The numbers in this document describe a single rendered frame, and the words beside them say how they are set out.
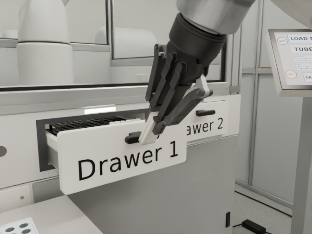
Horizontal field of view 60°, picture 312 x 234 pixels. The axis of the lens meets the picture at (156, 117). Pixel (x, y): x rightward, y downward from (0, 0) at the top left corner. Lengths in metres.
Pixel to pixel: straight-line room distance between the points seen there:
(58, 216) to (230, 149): 0.66
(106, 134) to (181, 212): 0.49
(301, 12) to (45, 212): 0.52
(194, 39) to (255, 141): 2.11
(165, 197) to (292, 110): 1.54
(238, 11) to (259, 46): 2.01
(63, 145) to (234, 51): 0.68
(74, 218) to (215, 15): 0.42
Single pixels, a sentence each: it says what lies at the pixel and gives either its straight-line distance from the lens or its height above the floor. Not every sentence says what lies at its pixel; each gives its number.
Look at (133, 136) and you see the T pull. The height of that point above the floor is 0.91.
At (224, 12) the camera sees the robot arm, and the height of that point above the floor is 1.10.
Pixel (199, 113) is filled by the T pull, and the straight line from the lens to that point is 0.79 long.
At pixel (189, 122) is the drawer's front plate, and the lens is 0.81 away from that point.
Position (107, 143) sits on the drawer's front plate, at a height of 0.90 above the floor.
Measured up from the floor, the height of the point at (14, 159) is 0.85.
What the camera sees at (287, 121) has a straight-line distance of 2.24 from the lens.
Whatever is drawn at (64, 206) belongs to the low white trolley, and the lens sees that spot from 0.60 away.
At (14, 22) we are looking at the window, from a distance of 0.62.
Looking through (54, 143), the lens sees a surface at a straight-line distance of 0.58.
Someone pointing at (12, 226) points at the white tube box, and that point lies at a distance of 0.50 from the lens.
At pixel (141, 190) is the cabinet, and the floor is 0.70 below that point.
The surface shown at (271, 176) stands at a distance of 2.41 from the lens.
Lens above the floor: 1.03
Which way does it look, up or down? 10 degrees down
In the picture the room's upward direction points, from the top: straight up
